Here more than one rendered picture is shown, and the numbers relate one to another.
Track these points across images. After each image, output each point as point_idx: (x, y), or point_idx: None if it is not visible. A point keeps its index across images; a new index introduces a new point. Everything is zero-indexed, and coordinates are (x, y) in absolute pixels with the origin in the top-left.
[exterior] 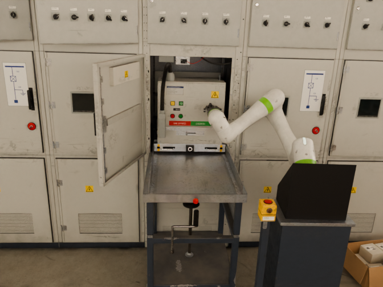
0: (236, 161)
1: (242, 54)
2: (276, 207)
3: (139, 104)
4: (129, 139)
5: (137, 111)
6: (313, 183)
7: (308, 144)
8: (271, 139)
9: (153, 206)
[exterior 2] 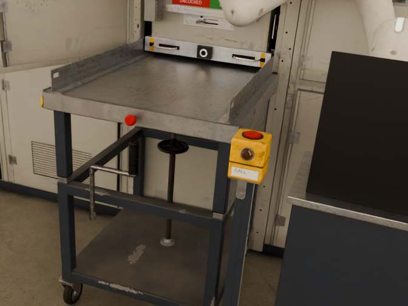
0: (291, 91)
1: None
2: (263, 149)
3: None
4: (87, 12)
5: None
6: (380, 113)
7: (405, 33)
8: (366, 53)
9: (64, 121)
